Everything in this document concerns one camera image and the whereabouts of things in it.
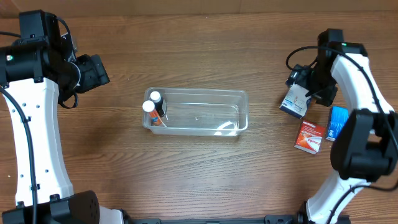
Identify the orange tube white cap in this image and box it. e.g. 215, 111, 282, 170
142, 100, 163, 126

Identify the white and blue box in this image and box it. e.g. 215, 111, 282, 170
279, 84, 312, 119

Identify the red and white box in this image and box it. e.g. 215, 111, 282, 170
294, 120, 325, 154

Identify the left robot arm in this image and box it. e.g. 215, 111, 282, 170
1, 10, 129, 223

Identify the black bottle white cap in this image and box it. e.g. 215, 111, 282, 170
150, 91, 167, 117

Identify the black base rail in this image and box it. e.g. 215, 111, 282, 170
124, 213, 308, 224

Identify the clear plastic container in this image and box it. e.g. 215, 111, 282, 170
142, 87, 249, 136

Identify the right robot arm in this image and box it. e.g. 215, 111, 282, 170
266, 29, 397, 223

